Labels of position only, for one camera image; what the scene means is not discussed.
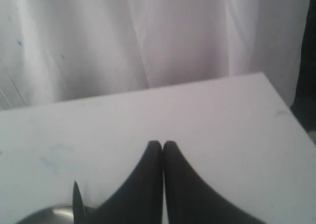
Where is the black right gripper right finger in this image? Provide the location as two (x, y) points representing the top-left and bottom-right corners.
(163, 141), (263, 224)

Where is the round steel plate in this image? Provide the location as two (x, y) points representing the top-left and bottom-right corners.
(14, 203), (98, 224)

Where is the white backdrop curtain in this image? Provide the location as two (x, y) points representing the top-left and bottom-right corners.
(0, 0), (310, 110)

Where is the black knife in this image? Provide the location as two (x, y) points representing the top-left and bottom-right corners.
(72, 181), (85, 224)

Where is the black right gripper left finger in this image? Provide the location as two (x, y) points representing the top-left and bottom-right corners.
(85, 141), (163, 224)

